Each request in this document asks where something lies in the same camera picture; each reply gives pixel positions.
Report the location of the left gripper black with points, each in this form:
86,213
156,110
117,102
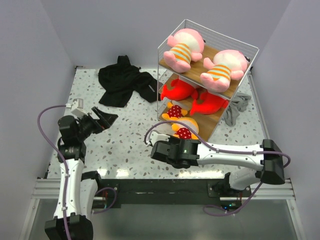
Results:
105,120

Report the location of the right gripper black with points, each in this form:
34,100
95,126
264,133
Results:
172,139

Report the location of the orange bear plush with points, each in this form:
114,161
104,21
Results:
174,112
182,130

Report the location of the red whale plush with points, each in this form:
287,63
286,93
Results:
210,104

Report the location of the red shark plush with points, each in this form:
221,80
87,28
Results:
180,90

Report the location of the pink striped plush doll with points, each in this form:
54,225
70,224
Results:
186,46
227,65

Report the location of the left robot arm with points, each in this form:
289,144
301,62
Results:
72,216

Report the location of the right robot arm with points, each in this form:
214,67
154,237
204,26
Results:
257,163

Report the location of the black cloth garment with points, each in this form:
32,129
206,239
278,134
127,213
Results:
121,79

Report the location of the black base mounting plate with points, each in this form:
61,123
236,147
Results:
117,192

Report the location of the grey crumpled cloth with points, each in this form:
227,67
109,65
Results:
238,105

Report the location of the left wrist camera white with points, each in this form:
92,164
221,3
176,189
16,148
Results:
77,106

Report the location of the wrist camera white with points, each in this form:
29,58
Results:
77,106
154,136

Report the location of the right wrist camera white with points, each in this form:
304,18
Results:
154,136

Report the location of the white wire wooden shelf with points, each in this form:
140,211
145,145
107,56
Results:
215,42

